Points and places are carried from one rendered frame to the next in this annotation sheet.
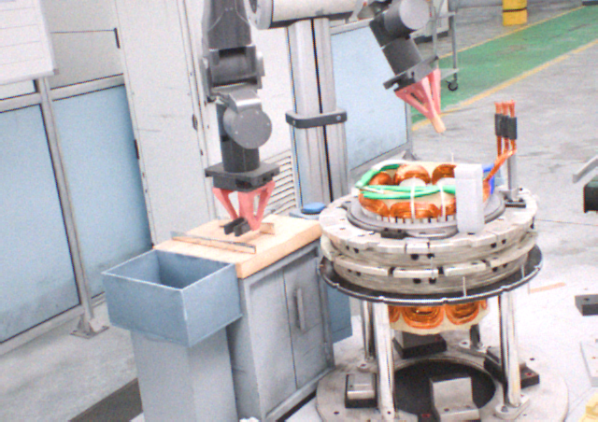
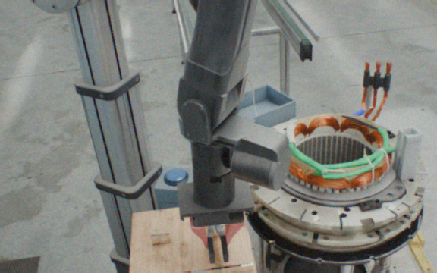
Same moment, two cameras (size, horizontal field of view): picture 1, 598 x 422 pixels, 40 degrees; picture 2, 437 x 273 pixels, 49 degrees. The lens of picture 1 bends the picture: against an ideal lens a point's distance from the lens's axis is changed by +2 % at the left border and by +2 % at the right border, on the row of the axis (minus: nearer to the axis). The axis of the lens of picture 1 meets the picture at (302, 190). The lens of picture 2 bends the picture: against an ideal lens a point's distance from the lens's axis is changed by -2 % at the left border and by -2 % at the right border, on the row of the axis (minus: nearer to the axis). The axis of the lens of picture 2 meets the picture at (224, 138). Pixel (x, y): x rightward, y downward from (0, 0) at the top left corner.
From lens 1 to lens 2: 0.90 m
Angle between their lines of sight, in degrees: 43
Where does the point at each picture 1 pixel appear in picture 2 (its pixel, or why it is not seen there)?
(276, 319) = not seen: outside the picture
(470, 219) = (411, 170)
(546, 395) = not seen: hidden behind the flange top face
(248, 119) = (281, 162)
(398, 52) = not seen: hidden behind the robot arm
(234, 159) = (225, 194)
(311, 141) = (121, 108)
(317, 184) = (129, 142)
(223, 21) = (238, 60)
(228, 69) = (227, 108)
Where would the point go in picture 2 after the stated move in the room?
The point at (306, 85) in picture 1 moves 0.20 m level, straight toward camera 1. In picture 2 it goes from (108, 58) to (172, 86)
